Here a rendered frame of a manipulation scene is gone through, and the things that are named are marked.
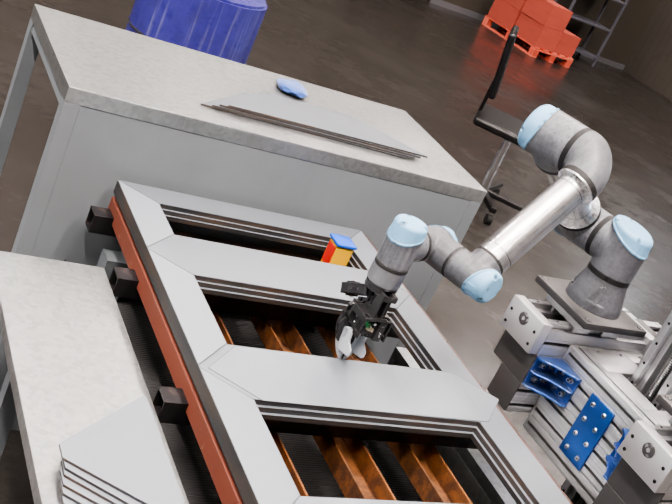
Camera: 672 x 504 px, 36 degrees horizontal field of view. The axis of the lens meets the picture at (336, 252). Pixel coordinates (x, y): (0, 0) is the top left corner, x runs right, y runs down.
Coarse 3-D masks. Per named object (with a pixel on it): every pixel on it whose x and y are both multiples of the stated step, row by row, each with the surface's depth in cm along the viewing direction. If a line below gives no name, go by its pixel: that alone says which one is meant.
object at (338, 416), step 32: (128, 224) 246; (192, 224) 261; (224, 224) 266; (256, 224) 270; (352, 256) 280; (160, 288) 222; (224, 288) 235; (256, 288) 239; (192, 352) 202; (224, 352) 206; (416, 352) 247; (288, 416) 200; (320, 416) 204; (352, 416) 208; (384, 416) 212; (416, 416) 216; (224, 448) 183; (480, 448) 221; (512, 480) 212
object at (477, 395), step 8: (456, 376) 239; (464, 384) 237; (472, 384) 239; (472, 392) 235; (480, 392) 237; (472, 400) 232; (480, 400) 233; (488, 400) 235; (480, 408) 230; (488, 408) 231; (488, 416) 228
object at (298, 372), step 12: (276, 360) 212; (288, 360) 214; (300, 360) 216; (288, 372) 210; (300, 372) 212; (312, 372) 214; (300, 384) 207; (312, 384) 209; (300, 396) 203; (312, 396) 205; (324, 396) 207
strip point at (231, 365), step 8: (232, 352) 208; (224, 360) 204; (232, 360) 205; (240, 360) 206; (216, 368) 200; (224, 368) 201; (232, 368) 202; (240, 368) 204; (224, 376) 199; (232, 376) 200; (240, 376) 201; (248, 376) 202; (240, 384) 198; (248, 384) 200; (256, 392) 198
